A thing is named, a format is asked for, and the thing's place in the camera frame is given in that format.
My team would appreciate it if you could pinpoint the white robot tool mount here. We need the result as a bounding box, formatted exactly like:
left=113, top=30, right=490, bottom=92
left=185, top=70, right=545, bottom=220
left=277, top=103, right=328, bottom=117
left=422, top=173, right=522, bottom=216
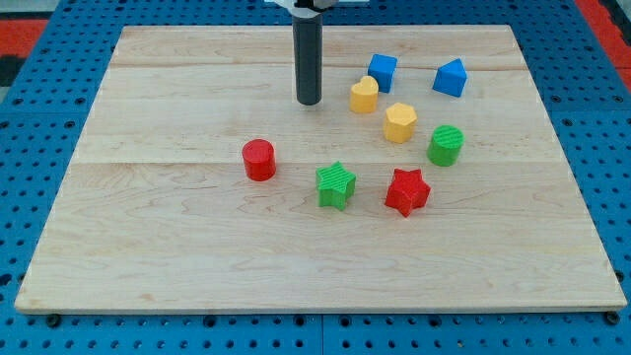
left=264, top=0, right=369, bottom=12

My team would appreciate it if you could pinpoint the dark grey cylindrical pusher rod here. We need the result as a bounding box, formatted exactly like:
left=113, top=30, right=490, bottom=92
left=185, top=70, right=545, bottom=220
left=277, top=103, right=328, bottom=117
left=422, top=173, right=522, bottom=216
left=292, top=15, right=322, bottom=106

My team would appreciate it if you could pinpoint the red cylinder block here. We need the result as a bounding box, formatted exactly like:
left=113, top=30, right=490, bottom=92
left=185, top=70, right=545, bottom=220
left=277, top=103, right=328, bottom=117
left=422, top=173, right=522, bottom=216
left=242, top=139, right=276, bottom=181

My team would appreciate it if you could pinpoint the blue cube block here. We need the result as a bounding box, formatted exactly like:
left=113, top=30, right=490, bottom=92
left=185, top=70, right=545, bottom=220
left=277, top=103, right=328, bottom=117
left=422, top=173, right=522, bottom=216
left=368, top=53, right=398, bottom=94

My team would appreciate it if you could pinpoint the yellow heart block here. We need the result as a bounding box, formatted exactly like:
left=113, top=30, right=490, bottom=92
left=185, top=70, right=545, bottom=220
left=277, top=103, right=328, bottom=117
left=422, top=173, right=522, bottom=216
left=349, top=76, right=379, bottom=113

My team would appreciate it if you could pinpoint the yellow hexagon block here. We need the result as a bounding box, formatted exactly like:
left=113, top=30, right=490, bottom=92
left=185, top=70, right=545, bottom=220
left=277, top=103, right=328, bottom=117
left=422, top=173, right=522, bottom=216
left=383, top=103, right=418, bottom=144

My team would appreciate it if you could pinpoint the blue pentagon block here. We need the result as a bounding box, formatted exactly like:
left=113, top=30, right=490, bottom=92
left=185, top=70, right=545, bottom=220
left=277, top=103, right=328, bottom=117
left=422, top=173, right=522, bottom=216
left=432, top=58, right=467, bottom=98

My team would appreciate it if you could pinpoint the green star block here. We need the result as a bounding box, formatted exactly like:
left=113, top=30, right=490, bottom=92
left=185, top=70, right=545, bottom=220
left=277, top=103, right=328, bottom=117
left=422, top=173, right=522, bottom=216
left=315, top=162, right=356, bottom=211

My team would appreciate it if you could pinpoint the green cylinder block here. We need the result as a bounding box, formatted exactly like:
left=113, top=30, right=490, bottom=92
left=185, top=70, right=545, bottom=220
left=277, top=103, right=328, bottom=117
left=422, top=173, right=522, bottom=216
left=427, top=125, right=464, bottom=167

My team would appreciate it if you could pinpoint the red star block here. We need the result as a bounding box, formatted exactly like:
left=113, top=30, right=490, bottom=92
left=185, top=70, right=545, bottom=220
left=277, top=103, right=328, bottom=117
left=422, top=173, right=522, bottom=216
left=385, top=169, right=431, bottom=217

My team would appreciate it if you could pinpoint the light wooden board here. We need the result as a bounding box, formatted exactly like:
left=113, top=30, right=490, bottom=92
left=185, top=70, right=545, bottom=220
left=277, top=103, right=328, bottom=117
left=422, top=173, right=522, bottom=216
left=15, top=25, right=627, bottom=315

